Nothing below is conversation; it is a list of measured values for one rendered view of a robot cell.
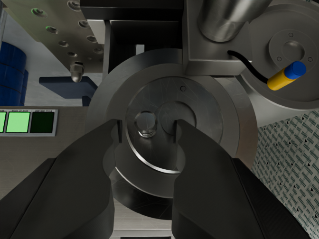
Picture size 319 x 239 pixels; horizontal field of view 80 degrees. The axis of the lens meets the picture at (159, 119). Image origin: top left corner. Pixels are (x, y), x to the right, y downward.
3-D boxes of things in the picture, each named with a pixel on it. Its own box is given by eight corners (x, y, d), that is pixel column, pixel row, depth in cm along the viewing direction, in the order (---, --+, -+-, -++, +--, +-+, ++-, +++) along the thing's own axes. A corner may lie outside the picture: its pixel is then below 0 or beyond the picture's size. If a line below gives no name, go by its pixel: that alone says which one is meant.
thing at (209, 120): (238, 157, 14) (137, 186, 13) (228, 158, 16) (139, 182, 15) (206, 65, 15) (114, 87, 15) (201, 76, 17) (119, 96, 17)
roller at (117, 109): (234, 63, 17) (246, 197, 15) (186, 120, 43) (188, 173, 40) (107, 61, 17) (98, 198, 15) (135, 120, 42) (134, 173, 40)
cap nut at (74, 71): (81, 63, 51) (80, 79, 50) (86, 69, 54) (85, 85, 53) (67, 63, 50) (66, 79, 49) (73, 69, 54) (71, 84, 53)
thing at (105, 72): (116, -78, 21) (107, 78, 18) (136, 45, 44) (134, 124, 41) (112, -78, 21) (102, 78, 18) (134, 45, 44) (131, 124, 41)
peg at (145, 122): (160, 129, 11) (137, 135, 11) (159, 135, 14) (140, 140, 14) (154, 107, 12) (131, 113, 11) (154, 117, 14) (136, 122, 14)
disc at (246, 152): (249, 48, 18) (268, 219, 15) (247, 51, 18) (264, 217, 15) (90, 46, 18) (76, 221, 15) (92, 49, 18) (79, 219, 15)
